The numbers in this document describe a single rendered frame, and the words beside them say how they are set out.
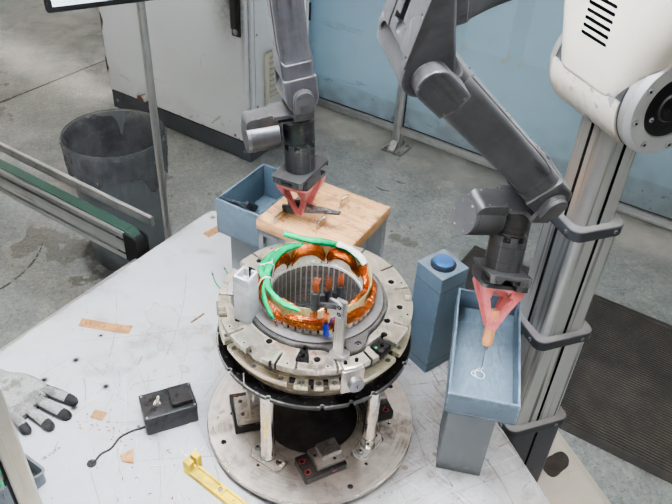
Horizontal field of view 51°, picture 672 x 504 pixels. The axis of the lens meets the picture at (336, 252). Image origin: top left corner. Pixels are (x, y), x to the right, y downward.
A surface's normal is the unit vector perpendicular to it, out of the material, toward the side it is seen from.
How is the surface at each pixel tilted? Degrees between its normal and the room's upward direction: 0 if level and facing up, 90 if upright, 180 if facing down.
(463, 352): 0
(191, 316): 0
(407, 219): 0
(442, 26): 107
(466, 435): 90
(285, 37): 88
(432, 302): 90
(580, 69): 90
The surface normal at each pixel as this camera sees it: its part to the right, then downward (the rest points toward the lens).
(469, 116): 0.26, 0.83
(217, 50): -0.55, 0.50
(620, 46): -0.94, 0.17
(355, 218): 0.05, -0.79
